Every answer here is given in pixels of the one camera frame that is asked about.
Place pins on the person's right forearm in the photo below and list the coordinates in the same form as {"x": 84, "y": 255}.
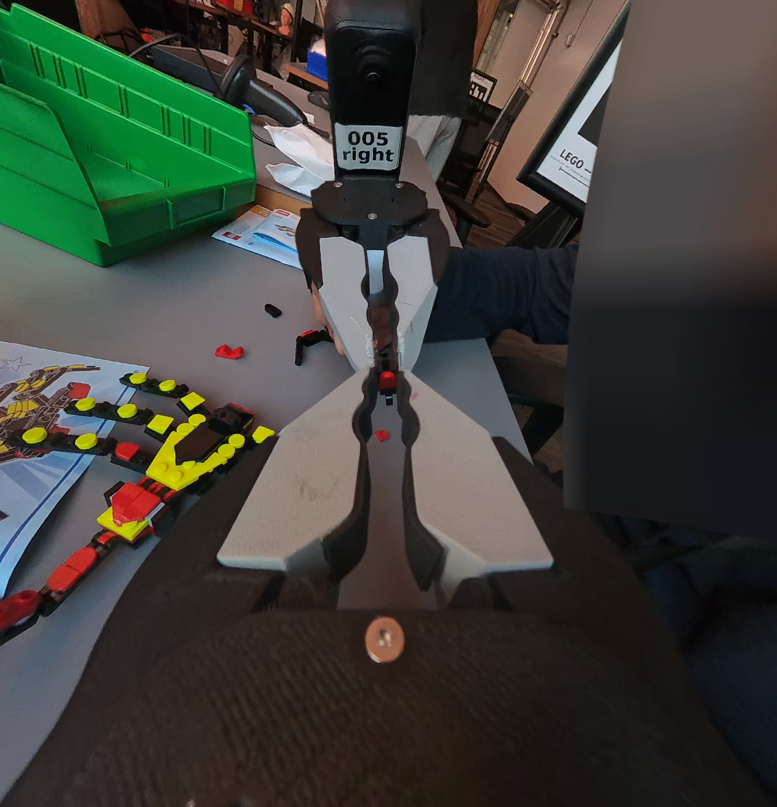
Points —
{"x": 502, "y": 290}

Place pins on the black computer mouse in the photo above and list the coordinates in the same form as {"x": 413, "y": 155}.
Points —
{"x": 319, "y": 101}

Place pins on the black yellow lego spider model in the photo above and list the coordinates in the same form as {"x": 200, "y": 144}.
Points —
{"x": 180, "y": 454}

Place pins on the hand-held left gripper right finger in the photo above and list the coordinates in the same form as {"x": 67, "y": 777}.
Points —
{"x": 470, "y": 498}

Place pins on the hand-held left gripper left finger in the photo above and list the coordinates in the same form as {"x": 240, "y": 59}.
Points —
{"x": 294, "y": 498}

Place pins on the red angular lego piece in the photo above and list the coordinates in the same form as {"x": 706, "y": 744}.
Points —
{"x": 227, "y": 352}

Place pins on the white blue folded leaflet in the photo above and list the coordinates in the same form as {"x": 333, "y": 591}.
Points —
{"x": 256, "y": 236}

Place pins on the person's right hand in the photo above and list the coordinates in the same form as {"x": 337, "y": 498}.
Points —
{"x": 333, "y": 343}

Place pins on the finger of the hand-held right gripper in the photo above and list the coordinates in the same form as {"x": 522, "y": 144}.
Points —
{"x": 416, "y": 290}
{"x": 341, "y": 296}

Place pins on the dark flat device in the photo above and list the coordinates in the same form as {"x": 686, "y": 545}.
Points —
{"x": 186, "y": 66}

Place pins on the open lego instruction booklet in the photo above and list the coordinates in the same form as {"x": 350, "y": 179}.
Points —
{"x": 35, "y": 492}

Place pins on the green storage bin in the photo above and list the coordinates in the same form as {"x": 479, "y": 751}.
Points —
{"x": 142, "y": 157}

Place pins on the small red black lego assembly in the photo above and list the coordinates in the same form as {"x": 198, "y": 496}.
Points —
{"x": 387, "y": 378}

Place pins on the small blue crate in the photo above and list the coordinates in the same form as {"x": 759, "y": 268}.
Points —
{"x": 317, "y": 58}

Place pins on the black red lego leg piece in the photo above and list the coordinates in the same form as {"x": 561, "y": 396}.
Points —
{"x": 299, "y": 350}

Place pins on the framed marker sign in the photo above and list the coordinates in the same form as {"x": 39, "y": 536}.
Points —
{"x": 574, "y": 167}

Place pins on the white crumpled paper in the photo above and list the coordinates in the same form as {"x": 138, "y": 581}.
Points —
{"x": 294, "y": 135}

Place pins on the black barcode scanner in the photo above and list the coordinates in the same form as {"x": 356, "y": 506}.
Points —
{"x": 243, "y": 79}

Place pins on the small marker sign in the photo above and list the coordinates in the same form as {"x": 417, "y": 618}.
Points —
{"x": 481, "y": 88}

